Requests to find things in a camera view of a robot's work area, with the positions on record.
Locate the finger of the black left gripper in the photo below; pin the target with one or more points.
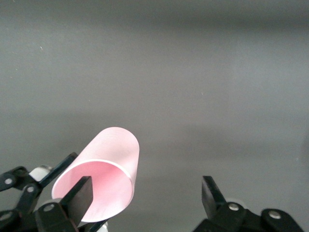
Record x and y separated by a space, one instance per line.
96 227
60 169

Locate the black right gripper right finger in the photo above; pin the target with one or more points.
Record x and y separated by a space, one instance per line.
212 205

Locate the pink plastic cup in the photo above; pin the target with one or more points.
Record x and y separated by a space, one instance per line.
116 149

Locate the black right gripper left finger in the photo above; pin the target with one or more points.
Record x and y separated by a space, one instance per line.
77 203

